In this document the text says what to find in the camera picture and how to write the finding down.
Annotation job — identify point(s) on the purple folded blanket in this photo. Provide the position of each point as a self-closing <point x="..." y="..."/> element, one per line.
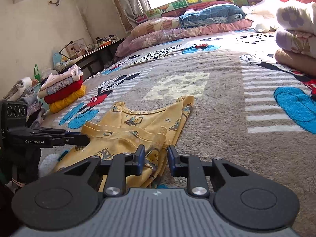
<point x="291" y="42"/>

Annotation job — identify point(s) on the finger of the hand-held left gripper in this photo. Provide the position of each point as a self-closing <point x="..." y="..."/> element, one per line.
<point x="72" y="133"/>
<point x="76" y="140"/>

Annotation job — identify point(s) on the dark desk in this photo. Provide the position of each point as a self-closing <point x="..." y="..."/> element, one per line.
<point x="98" y="54"/>

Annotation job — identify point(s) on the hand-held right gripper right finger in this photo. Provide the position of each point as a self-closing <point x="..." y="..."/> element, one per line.
<point x="171" y="160"/>

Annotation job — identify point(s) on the framed picture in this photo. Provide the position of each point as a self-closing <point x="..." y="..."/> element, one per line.
<point x="79" y="47"/>

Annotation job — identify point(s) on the green bag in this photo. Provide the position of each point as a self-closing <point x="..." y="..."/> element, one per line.
<point x="37" y="75"/>

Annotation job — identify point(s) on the blue grey printed folded garment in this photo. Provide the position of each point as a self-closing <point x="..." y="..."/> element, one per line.
<point x="61" y="87"/>

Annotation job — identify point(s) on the white quilt with pink flower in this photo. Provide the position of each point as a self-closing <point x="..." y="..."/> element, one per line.
<point x="261" y="12"/>

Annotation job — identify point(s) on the cartoon printed blanket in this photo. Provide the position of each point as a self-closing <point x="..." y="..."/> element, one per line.
<point x="222" y="140"/>

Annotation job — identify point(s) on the yellow folded garment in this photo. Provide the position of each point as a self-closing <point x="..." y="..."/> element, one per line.
<point x="66" y="103"/>

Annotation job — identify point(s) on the red striped quilt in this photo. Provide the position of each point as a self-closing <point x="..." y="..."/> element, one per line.
<point x="209" y="5"/>

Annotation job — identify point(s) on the small items on desk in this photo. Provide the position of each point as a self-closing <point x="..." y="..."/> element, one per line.
<point x="105" y="40"/>

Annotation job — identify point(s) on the colourful alphabet play mat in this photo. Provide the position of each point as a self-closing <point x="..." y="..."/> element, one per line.
<point x="192" y="0"/>

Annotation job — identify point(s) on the wooden window frame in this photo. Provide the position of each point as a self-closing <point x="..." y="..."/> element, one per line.
<point x="116" y="5"/>

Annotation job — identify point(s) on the pile of grey clothes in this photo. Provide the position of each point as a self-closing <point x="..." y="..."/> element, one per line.
<point x="32" y="103"/>

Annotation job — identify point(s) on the yellow printed shirt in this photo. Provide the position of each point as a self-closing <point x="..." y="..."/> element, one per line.
<point x="148" y="121"/>

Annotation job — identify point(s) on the white floral folded quilt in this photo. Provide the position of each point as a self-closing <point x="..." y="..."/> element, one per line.
<point x="296" y="17"/>

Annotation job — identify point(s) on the white pink folded garment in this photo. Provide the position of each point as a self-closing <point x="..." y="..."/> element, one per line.
<point x="61" y="77"/>

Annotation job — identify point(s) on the light blue box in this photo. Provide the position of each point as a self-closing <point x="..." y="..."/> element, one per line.
<point x="57" y="58"/>

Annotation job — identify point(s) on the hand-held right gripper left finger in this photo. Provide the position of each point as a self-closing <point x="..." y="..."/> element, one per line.
<point x="141" y="158"/>

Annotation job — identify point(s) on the orange cartoon pillow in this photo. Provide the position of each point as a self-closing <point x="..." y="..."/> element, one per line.
<point x="158" y="24"/>

